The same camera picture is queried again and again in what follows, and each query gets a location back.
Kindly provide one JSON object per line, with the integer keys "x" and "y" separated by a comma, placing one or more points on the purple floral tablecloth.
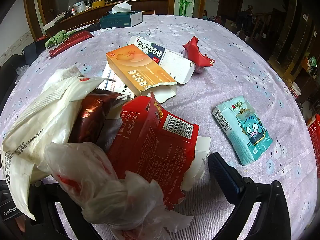
{"x": 237, "y": 80}

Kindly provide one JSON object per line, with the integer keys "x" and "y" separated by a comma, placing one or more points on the blue cartoon tissue packet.
{"x": 242, "y": 130}

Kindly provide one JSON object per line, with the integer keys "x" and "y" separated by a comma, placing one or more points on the dark red snack packet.
{"x": 92, "y": 115}

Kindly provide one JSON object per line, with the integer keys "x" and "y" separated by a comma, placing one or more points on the wooden sideboard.
{"x": 150, "y": 7}

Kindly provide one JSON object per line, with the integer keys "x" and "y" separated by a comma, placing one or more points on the yellow box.
{"x": 98, "y": 4}

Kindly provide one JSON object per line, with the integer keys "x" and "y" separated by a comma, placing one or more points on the small white open carton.
{"x": 115, "y": 83}

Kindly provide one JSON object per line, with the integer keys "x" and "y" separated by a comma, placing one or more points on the red plastic basket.
{"x": 315, "y": 135}

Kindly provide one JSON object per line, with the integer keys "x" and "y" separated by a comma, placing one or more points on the crumpled red wrapper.
{"x": 197, "y": 52}

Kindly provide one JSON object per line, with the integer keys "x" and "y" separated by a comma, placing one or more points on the white packaging bag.
{"x": 42, "y": 130}

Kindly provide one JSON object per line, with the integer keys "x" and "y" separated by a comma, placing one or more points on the white plastic bag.
{"x": 112, "y": 197}

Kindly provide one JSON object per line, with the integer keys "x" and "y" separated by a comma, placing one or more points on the long red packet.
{"x": 72, "y": 41}

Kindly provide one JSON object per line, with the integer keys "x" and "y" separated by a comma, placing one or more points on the clear plastic bag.
{"x": 22, "y": 71}

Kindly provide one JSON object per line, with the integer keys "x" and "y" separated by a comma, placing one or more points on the white and blue medicine box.
{"x": 175, "y": 65}

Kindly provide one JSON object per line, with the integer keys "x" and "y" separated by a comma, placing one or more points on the green tissue box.
{"x": 117, "y": 21}

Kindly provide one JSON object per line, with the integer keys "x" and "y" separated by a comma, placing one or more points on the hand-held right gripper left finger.
{"x": 53, "y": 201}

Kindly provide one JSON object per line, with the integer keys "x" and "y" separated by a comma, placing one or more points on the torn red carton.
{"x": 150, "y": 150}

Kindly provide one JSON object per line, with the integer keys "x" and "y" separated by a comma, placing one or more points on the green cloth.
{"x": 58, "y": 37}

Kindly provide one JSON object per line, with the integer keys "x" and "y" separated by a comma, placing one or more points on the round white tin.
{"x": 80, "y": 7}

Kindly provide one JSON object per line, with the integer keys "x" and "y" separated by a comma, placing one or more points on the white bucket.
{"x": 296, "y": 91}

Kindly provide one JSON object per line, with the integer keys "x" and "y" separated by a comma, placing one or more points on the dark wooden door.
{"x": 231, "y": 0}

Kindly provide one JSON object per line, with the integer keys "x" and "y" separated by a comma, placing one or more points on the white paper napkin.
{"x": 65, "y": 73}

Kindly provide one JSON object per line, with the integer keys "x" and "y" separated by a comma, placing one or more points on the orange medicine box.
{"x": 135, "y": 67}

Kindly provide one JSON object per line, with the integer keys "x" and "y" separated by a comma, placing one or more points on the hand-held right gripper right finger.
{"x": 225, "y": 172}

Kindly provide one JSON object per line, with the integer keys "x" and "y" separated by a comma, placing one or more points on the person's left hand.
{"x": 20, "y": 226}

